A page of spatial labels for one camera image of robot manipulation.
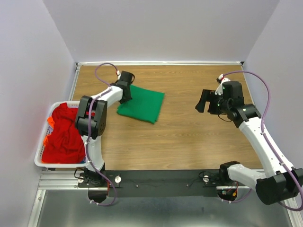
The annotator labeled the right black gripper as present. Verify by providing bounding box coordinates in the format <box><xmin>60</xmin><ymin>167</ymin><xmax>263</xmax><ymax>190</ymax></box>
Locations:
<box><xmin>195</xmin><ymin>88</ymin><xmax>230</xmax><ymax>115</ymax></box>

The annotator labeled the green t-shirt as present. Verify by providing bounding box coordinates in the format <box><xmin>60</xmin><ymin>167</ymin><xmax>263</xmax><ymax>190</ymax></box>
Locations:
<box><xmin>117</xmin><ymin>85</ymin><xmax>165</xmax><ymax>124</ymax></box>

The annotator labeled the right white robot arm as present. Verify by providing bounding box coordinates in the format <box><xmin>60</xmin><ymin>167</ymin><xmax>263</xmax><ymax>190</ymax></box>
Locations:
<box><xmin>195</xmin><ymin>79</ymin><xmax>303</xmax><ymax>205</ymax></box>

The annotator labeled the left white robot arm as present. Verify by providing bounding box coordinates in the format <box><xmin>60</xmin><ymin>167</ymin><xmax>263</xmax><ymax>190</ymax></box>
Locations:
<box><xmin>75</xmin><ymin>71</ymin><xmax>135</xmax><ymax>187</ymax></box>

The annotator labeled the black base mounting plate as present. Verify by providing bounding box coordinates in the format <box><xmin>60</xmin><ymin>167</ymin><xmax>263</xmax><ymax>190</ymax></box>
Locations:
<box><xmin>74</xmin><ymin>169</ymin><xmax>244</xmax><ymax>200</ymax></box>

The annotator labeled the red t-shirt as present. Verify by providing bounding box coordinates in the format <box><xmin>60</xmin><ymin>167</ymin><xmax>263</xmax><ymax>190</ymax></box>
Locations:
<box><xmin>42</xmin><ymin>103</ymin><xmax>85</xmax><ymax>164</ymax></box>

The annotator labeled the white plastic laundry basket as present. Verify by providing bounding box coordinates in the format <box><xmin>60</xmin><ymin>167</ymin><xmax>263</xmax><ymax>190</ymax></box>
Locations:
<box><xmin>34</xmin><ymin>101</ymin><xmax>87</xmax><ymax>168</ymax></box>

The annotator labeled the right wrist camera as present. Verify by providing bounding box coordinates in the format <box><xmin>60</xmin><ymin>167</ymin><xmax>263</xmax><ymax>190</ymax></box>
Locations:
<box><xmin>215</xmin><ymin>74</ymin><xmax>229</xmax><ymax>96</ymax></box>

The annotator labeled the aluminium back table rail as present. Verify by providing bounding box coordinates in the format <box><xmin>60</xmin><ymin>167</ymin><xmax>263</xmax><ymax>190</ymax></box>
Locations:
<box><xmin>76</xmin><ymin>61</ymin><xmax>244</xmax><ymax>66</ymax></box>

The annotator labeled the aluminium front rail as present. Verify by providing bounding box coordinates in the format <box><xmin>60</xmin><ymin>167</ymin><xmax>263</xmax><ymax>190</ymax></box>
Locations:
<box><xmin>37</xmin><ymin>168</ymin><xmax>294</xmax><ymax>190</ymax></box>

